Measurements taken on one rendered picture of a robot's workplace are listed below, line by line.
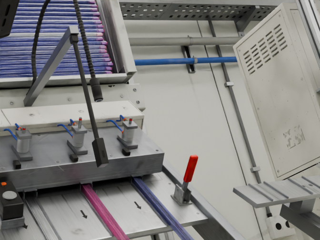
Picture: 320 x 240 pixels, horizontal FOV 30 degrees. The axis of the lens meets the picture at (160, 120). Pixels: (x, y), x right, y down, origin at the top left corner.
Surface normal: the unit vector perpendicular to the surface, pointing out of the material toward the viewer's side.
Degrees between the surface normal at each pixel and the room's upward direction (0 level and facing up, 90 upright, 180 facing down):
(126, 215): 48
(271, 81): 90
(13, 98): 90
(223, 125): 90
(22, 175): 138
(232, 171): 90
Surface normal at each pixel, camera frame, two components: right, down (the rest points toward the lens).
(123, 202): 0.15, -0.90
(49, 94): 0.44, -0.37
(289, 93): -0.87, 0.07
